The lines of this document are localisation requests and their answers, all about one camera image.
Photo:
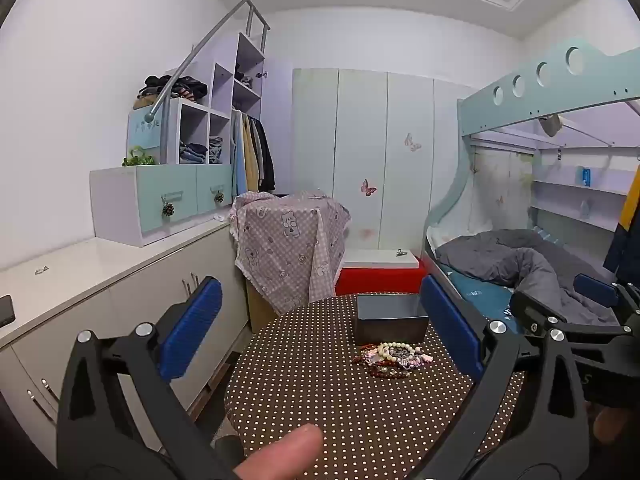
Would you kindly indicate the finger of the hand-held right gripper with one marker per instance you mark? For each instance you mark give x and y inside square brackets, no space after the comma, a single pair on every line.
[530,310]
[595,290]

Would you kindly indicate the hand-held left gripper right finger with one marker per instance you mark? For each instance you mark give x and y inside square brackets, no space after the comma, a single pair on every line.
[450,330]

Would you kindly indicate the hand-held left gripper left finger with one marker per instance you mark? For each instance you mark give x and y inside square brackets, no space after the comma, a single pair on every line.
[192,325]

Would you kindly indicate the dark grey rectangular box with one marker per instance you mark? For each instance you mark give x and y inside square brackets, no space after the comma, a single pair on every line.
[392,322]

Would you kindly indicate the person's right hand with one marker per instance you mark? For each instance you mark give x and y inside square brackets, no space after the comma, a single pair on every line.
[615,425]

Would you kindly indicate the person's left hand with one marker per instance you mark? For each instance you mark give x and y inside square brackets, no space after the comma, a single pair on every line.
[282,452]

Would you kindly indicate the teal bed sheet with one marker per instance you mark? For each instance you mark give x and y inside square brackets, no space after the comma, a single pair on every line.
[475,292]

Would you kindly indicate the grey duvet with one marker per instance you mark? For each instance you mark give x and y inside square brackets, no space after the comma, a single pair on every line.
[525,265]

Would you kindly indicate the dark and yellow hanging garment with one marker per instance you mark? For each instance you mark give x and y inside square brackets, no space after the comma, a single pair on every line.
[625,230]

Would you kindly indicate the brown box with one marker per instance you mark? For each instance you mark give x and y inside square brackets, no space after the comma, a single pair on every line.
[260,310]

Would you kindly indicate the white low cabinet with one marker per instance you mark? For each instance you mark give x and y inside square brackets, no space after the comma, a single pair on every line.
[125,290]

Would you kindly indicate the red storage bench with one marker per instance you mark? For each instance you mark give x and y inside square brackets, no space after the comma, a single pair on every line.
[380,282]

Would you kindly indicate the white board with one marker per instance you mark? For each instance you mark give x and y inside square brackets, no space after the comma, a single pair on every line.
[380,259]

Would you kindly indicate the small blue packet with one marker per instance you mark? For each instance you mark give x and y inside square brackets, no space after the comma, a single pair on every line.
[586,176]

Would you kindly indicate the pinecone drawer ornament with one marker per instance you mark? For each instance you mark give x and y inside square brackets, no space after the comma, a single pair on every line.
[168,208]
[219,197]

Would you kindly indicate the pink bear print cloth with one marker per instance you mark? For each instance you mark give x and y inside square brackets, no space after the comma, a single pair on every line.
[290,245]

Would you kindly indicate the teal drawer step cabinet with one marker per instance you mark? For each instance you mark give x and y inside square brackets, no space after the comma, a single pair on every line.
[165,200]

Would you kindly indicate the round polka-dot table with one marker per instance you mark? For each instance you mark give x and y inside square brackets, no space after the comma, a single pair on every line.
[325,385]

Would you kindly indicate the pink butterfly sticker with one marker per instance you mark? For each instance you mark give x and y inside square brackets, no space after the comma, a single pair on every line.
[368,188]

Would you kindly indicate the light blue hanging shirt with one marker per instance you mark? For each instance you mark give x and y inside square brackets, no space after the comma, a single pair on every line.
[239,160]

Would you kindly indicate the folded dark jeans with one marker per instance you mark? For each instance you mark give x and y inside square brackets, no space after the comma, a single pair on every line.
[192,152]

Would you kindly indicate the green artificial plant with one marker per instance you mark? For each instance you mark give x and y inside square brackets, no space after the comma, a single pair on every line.
[139,159]

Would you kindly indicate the folded light jeans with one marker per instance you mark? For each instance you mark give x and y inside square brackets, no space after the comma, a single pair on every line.
[216,149]

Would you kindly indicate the yellow hanging coat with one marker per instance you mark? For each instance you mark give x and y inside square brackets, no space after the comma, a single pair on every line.
[251,155]

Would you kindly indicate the black hanging jacket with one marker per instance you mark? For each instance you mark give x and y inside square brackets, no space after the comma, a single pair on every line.
[266,157]

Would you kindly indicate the black phone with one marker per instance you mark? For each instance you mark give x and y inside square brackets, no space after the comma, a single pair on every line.
[5,309]

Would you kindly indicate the white butterfly sticker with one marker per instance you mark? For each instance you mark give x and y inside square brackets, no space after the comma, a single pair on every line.
[412,142]

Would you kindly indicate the white cubby shelf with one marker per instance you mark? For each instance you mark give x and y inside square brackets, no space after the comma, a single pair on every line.
[200,125]

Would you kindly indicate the pale white wardrobe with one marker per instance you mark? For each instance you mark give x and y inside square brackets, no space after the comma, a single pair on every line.
[380,135]

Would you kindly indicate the heap of dark clothes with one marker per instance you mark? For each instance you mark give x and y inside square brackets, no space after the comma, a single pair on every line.
[175,87]

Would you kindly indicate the folded grey clothes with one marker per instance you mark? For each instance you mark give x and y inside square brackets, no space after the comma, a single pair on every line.
[244,79]

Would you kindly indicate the grey metal handrail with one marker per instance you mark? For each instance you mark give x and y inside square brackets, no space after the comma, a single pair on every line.
[200,50]

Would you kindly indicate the teal bunk bed frame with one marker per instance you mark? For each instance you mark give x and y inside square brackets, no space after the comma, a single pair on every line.
[500,110]

